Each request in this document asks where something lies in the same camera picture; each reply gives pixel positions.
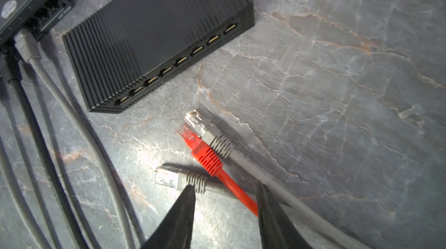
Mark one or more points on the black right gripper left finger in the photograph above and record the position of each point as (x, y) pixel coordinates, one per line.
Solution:
(175, 231)

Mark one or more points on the small ribbed black switch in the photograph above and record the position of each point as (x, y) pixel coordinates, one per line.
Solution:
(128, 48)

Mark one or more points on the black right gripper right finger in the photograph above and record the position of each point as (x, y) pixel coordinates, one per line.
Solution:
(276, 229)

